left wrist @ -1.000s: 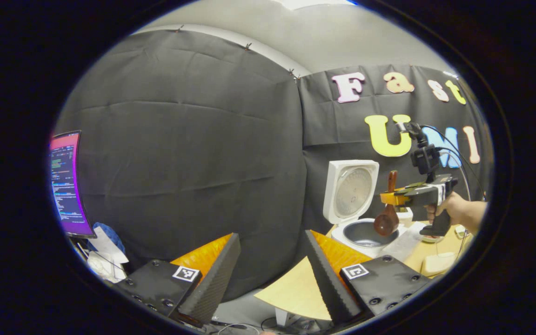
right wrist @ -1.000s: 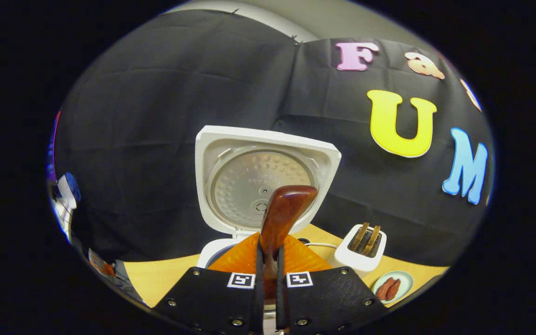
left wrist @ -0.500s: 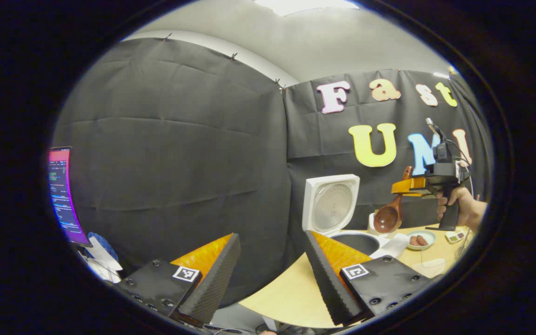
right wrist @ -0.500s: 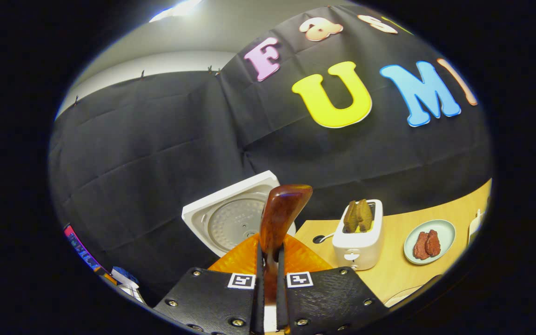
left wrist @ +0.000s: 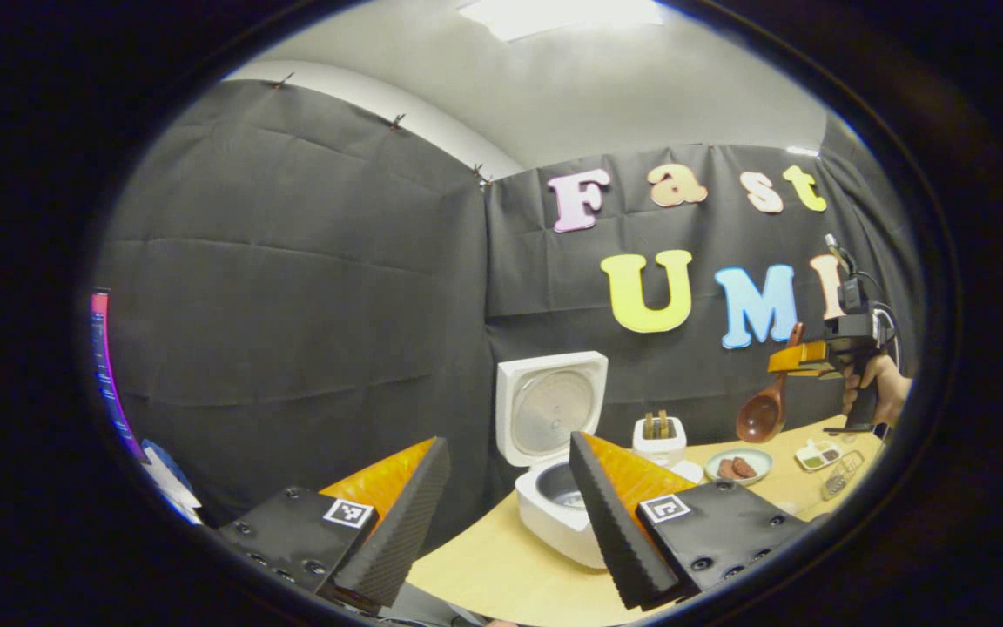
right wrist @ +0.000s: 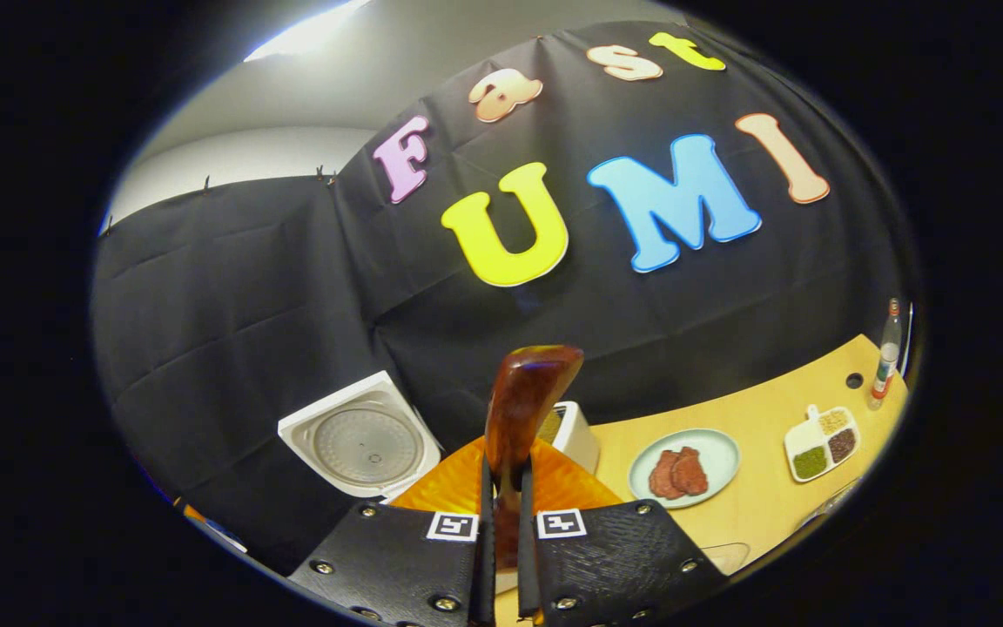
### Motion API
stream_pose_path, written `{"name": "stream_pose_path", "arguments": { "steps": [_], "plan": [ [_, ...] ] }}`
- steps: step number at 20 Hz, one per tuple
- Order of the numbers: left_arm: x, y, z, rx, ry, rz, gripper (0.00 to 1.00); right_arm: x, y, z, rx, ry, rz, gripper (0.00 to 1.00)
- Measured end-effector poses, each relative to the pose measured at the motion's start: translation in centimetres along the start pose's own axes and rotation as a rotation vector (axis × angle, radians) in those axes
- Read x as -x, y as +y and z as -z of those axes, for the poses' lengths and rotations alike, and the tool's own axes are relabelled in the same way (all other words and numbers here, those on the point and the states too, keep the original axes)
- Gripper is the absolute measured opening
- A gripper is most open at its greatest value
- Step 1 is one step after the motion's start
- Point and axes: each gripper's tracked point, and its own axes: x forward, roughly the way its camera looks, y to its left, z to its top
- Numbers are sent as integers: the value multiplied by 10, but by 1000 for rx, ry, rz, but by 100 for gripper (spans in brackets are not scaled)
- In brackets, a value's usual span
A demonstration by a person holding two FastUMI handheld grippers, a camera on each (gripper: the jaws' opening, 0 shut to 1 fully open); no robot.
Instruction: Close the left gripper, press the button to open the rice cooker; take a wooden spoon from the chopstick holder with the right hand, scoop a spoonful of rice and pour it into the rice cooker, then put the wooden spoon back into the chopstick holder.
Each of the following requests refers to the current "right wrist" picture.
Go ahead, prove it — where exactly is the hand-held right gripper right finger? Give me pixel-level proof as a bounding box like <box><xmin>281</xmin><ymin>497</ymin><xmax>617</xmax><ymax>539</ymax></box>
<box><xmin>515</xmin><ymin>435</ymin><xmax>729</xmax><ymax>626</ymax></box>

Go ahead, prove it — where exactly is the clear plastic bottle red label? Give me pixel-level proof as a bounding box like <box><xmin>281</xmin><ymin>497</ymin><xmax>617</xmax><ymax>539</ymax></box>
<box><xmin>869</xmin><ymin>298</ymin><xmax>903</xmax><ymax>410</ymax></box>

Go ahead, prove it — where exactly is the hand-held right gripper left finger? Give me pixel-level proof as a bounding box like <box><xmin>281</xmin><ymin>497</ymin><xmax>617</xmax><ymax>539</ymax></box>
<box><xmin>288</xmin><ymin>435</ymin><xmax>495</xmax><ymax>626</ymax></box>

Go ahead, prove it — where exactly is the white divided grain dish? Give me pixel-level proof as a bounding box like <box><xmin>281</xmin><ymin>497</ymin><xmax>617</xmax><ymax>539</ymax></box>
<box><xmin>784</xmin><ymin>404</ymin><xmax>861</xmax><ymax>483</ymax></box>

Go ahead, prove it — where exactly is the brown wooden spoon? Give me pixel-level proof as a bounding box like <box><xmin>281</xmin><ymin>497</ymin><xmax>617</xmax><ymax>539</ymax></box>
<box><xmin>484</xmin><ymin>345</ymin><xmax>585</xmax><ymax>571</ymax></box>

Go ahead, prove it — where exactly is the white rice cooker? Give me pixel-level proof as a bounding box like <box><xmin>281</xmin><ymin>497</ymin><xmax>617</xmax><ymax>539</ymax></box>
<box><xmin>278</xmin><ymin>370</ymin><xmax>443</xmax><ymax>502</ymax></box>

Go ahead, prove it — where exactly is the clear plastic container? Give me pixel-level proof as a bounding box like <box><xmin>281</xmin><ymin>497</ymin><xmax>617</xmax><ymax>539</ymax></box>
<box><xmin>700</xmin><ymin>475</ymin><xmax>866</xmax><ymax>577</ymax></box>

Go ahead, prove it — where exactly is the black backdrop cloth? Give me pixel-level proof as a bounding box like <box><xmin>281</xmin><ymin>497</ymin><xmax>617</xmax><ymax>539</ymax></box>
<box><xmin>88</xmin><ymin>22</ymin><xmax>916</xmax><ymax>576</ymax></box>

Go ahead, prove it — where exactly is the pale green plate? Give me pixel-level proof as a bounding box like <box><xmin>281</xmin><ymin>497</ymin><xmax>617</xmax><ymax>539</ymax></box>
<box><xmin>628</xmin><ymin>428</ymin><xmax>742</xmax><ymax>510</ymax></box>

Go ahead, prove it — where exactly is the white toaster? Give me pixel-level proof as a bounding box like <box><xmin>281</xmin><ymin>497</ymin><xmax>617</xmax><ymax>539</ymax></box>
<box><xmin>536</xmin><ymin>401</ymin><xmax>600</xmax><ymax>475</ymax></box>

